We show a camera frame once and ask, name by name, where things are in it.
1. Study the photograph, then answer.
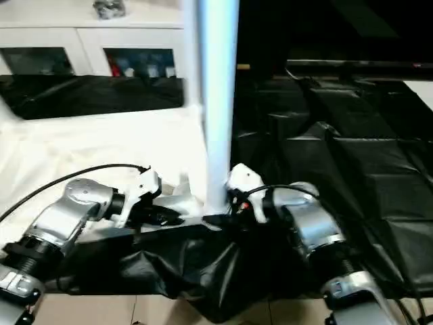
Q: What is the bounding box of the white plastic table top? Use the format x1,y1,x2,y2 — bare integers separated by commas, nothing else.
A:
0,104,227,248

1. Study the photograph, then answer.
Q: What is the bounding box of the black work mat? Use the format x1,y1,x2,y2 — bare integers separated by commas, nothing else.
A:
0,74,433,324

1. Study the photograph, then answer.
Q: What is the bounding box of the black cabinet with yellow label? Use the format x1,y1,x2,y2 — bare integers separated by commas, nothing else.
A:
236,0,290,84

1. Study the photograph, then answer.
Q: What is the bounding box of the black covered bench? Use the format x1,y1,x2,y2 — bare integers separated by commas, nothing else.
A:
286,59,433,72

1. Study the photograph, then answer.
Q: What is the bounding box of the white cabinet with glass doors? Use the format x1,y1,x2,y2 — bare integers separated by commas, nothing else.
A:
0,0,187,79

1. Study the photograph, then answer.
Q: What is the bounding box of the white flat board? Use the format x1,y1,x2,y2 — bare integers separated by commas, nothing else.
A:
403,80,433,112

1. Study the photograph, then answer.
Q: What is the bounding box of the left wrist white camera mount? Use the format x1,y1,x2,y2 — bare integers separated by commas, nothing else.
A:
116,168,163,228

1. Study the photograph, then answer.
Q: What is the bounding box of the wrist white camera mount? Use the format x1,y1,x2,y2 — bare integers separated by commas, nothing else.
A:
225,163,270,224
116,168,163,228

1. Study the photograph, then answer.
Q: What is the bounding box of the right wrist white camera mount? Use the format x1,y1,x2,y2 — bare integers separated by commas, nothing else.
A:
225,163,270,224

